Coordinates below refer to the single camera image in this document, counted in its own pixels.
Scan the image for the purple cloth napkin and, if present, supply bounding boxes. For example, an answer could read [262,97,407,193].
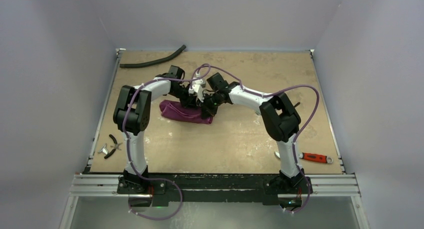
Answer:
[159,99,213,125]

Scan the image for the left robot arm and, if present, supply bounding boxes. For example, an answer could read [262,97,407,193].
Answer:
[113,65,212,195]

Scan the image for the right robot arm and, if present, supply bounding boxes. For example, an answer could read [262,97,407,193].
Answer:
[199,72,303,193]

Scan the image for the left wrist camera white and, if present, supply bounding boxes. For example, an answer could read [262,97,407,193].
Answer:
[188,84,205,102]

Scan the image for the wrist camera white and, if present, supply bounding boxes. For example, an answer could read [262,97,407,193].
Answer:
[188,84,205,102]
[192,75,206,87]

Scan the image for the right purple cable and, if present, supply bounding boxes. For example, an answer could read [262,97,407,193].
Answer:
[192,63,320,215]

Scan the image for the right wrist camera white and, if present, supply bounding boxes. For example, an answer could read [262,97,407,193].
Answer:
[192,75,206,87]

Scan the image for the black foam hose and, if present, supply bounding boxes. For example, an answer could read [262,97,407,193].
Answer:
[119,44,187,69]

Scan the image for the black handled pliers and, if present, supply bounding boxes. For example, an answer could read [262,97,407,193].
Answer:
[97,134,122,160]

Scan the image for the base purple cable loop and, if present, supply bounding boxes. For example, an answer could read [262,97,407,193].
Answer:
[127,179,184,221]

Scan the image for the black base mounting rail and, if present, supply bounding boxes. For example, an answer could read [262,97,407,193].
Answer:
[116,172,314,209]

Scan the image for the adjustable wrench red handle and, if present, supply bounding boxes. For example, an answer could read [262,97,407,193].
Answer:
[299,152,334,164]

